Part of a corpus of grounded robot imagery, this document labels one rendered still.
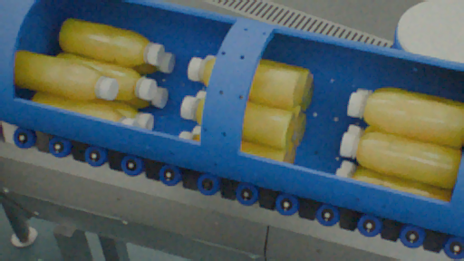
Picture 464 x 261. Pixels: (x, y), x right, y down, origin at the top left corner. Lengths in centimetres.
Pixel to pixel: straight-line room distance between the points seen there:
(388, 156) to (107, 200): 57
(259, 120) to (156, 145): 18
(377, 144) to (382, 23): 218
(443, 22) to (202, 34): 54
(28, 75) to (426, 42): 79
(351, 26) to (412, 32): 173
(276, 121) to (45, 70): 42
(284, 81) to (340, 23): 211
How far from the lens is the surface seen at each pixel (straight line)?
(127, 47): 125
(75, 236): 163
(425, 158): 106
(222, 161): 108
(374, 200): 105
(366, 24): 320
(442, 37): 146
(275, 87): 109
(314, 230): 120
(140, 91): 124
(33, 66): 125
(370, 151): 107
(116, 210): 134
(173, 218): 129
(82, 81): 120
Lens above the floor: 190
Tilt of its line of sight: 45 degrees down
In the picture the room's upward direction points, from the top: 3 degrees clockwise
